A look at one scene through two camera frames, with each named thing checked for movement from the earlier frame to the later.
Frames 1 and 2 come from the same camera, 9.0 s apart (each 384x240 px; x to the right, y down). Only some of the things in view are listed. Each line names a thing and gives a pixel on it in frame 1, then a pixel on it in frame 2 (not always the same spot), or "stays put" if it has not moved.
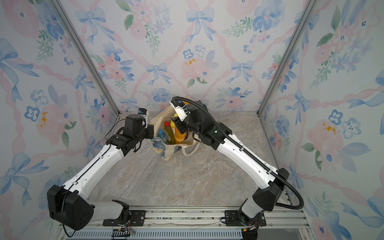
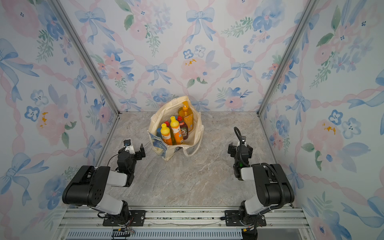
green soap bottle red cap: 169,129 stays put
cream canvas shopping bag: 166,151 stays put
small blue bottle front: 162,135 stays put
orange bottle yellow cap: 179,137 -> 165,134
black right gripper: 181,125 -> 232,150
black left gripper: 151,129 -> 138,154
